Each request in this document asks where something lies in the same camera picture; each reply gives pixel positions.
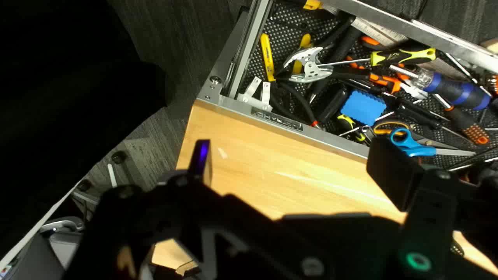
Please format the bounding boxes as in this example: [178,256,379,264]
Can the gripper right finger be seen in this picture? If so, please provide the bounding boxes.
[366,136,498,280]

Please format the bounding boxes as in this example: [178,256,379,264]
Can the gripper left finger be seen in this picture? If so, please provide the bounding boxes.
[64,139,273,280]

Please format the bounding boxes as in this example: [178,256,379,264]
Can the open metal tool drawer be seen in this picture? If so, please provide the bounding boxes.
[196,0,498,173]

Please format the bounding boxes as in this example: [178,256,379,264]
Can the small yellow black screwdriver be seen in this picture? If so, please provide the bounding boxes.
[337,114,367,143]

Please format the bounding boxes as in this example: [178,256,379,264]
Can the blue rectangular block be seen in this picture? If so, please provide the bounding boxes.
[340,90,387,126]

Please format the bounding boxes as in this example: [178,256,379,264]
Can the orange and black nut driver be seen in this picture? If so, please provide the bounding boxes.
[433,93,490,145]

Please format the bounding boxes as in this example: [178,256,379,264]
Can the orange and black screwdriver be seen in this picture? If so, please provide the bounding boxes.
[345,56,402,94]

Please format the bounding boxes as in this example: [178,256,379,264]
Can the blue and clear screwdriver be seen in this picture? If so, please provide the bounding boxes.
[389,64,492,111]

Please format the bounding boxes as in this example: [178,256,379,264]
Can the yellow and black screwdriver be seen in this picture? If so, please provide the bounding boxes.
[317,47,437,68]

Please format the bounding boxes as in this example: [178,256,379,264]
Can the yellow utility knife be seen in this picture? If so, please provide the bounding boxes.
[260,33,276,82]

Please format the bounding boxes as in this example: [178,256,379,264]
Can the blue handled scissors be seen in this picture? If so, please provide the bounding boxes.
[390,128,476,158]

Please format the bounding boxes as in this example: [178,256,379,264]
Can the orange handled scissors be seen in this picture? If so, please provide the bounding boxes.
[373,120,410,136]

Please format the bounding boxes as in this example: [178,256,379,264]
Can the black cable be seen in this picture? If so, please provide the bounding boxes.
[272,81,324,130]

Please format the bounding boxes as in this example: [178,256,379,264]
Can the long black tool handle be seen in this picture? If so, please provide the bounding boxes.
[309,26,363,102]

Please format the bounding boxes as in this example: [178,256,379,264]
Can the silver pliers with yellow handles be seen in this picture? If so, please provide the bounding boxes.
[283,34,336,84]

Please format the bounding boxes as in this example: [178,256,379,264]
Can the white metal bracket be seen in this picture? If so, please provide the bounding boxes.
[261,81,272,111]
[242,76,262,102]

